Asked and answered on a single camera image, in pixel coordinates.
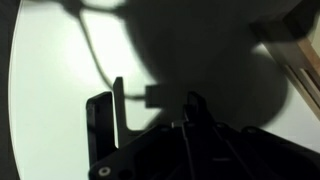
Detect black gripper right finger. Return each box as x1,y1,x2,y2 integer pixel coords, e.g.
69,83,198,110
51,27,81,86
186,91,320,180

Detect wooden slatted tray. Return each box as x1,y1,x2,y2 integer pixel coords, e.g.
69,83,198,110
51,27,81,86
249,0,320,122

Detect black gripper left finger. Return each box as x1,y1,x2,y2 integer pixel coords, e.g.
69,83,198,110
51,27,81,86
87,103,197,180

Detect black angular frame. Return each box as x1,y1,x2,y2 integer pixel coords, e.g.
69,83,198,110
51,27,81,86
85,76,149,169

